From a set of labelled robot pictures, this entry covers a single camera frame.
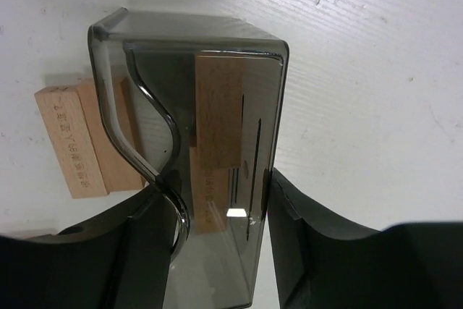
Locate smoky transparent plastic box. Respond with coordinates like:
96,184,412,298
88,8,289,308

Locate engraved wood block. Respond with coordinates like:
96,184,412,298
34,85,109,199

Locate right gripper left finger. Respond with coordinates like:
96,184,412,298
1,183,179,308

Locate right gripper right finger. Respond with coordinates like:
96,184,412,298
266,170,462,308

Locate plain wood block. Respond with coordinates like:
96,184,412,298
77,75,151,194

